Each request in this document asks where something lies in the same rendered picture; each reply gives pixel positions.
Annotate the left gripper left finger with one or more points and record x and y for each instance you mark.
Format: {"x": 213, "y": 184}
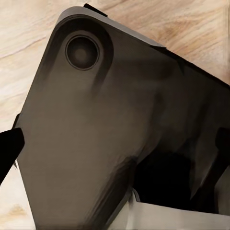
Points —
{"x": 11, "y": 144}

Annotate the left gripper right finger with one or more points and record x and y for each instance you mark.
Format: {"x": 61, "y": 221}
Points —
{"x": 222, "y": 142}

